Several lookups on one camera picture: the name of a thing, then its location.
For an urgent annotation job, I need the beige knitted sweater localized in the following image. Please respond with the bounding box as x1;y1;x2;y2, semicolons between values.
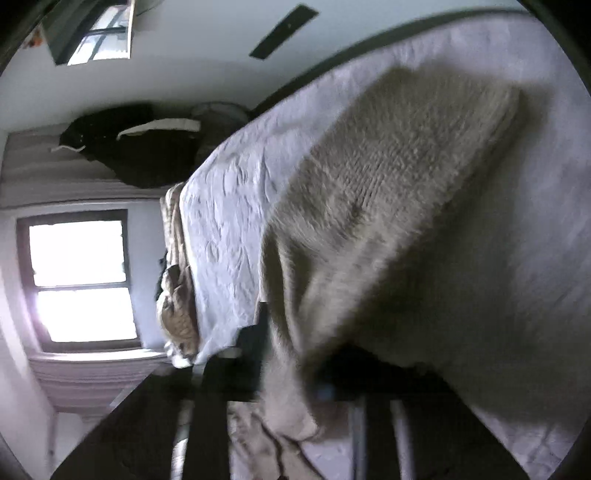
228;62;525;480

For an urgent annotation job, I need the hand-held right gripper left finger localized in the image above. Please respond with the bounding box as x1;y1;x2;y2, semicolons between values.
51;301;269;480

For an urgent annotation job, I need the white strap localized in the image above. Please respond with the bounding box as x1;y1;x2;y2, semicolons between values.
50;117;202;154

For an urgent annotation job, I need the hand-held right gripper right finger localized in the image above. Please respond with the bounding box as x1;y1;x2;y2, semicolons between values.
315;348;532;480

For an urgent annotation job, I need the tan crumpled blanket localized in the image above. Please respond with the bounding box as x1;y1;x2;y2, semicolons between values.
156;182;201;363

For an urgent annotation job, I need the dark bed frame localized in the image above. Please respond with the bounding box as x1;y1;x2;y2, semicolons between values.
249;8;532;118

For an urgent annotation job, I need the dark rectangular wall vent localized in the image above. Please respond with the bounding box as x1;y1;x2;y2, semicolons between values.
248;4;320;60

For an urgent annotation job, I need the bright window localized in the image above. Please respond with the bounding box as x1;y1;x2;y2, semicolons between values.
17;210;141;352

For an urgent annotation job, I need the grey round object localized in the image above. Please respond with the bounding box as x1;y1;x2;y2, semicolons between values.
190;102;251;155

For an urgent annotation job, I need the lavender bed sheet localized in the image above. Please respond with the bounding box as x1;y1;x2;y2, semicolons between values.
173;9;591;480

